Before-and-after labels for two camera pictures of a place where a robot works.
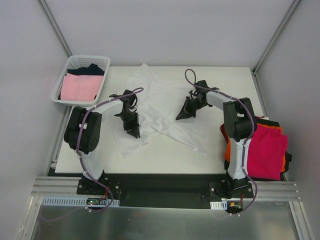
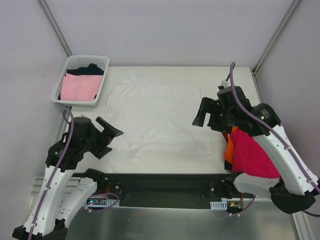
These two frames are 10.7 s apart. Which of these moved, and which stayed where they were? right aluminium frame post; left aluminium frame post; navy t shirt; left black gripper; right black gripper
Moved: right black gripper; left black gripper
Stayed: left aluminium frame post; navy t shirt; right aluminium frame post
